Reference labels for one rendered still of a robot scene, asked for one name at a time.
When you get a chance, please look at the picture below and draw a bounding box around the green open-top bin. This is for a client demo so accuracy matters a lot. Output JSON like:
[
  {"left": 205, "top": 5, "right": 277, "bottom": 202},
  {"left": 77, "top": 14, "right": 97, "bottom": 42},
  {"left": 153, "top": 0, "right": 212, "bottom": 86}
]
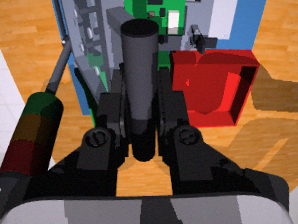
[{"left": 79, "top": 51, "right": 171, "bottom": 127}]

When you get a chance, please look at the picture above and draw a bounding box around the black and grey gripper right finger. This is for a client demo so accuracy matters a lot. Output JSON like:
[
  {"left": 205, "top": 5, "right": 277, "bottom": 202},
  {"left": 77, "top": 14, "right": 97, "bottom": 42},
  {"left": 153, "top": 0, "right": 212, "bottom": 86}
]
[{"left": 156, "top": 68, "right": 289, "bottom": 212}]

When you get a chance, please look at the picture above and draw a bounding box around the green circuit board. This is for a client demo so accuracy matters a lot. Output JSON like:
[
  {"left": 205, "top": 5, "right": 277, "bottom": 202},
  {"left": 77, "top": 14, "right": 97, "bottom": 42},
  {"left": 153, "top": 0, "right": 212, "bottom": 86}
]
[{"left": 124, "top": 0, "right": 186, "bottom": 35}]

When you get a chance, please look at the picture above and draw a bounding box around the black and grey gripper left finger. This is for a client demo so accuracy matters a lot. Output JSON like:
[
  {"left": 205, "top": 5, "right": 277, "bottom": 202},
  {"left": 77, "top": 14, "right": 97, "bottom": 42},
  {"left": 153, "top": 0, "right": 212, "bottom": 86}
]
[{"left": 0, "top": 69, "right": 129, "bottom": 220}]

